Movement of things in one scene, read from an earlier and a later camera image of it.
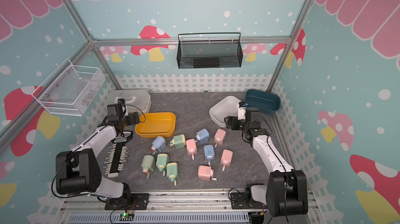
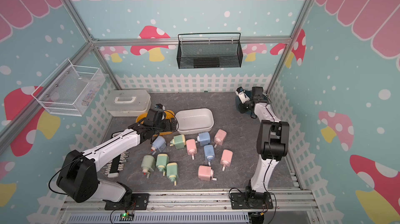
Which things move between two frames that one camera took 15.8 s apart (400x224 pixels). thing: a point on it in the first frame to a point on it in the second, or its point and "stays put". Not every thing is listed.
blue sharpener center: x=209 y=153 stays put
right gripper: x=235 y=121 to x=242 y=109
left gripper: x=132 y=119 to x=168 y=127
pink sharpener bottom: x=205 y=173 stays put
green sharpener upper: x=178 y=140 stays put
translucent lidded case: x=137 y=100 stays put
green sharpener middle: x=162 y=162 stays put
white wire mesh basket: x=67 y=90 stays put
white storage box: x=226 y=107 to x=195 y=121
